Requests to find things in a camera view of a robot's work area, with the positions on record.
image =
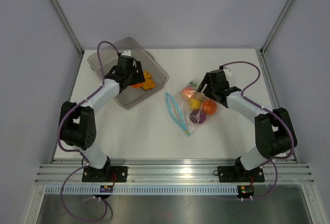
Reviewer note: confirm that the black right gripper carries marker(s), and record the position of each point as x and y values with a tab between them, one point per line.
205	81

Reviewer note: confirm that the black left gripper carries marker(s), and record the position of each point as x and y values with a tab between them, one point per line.
138	78

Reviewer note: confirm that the orange fake orange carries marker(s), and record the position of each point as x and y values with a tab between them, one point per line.
139	85

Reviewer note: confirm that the yellow-orange fake pretzel cluster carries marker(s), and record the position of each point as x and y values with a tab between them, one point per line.
149	83

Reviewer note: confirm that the clear grey plastic container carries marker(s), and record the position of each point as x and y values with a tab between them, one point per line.
101	62

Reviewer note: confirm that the clear zip top bag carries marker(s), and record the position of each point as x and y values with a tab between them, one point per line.
179	110

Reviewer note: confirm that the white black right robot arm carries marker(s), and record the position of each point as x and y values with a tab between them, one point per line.
274	134

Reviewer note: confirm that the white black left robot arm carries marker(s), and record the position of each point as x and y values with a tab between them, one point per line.
77	127

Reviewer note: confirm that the pink fake peach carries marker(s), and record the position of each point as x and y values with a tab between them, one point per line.
188	93

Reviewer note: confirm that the red-orange fake pepper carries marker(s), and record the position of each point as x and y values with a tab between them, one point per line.
209	107

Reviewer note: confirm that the purple fake fruit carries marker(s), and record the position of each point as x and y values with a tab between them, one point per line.
197	116

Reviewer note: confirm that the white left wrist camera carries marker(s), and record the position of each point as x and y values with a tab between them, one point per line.
127	53

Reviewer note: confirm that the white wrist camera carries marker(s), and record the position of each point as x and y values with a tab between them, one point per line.
226	70
127	53

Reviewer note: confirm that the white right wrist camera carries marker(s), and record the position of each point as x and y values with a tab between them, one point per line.
226	70

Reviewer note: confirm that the black right mount plate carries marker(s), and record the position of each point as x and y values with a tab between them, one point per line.
233	174

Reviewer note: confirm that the black mount plate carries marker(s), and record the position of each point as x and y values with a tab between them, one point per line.
117	174
233	174

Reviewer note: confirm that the black left mount plate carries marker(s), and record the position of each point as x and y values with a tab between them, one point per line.
117	174

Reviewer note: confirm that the left aluminium frame post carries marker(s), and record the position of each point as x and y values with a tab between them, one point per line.
60	13

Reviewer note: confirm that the aluminium frame post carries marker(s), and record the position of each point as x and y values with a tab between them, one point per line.
275	28
60	13

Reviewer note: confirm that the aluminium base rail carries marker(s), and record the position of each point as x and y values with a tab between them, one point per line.
174	171

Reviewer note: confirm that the white slotted cable duct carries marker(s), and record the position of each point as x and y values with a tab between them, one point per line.
139	190

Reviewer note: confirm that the right aluminium frame post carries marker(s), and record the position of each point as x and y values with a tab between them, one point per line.
275	28

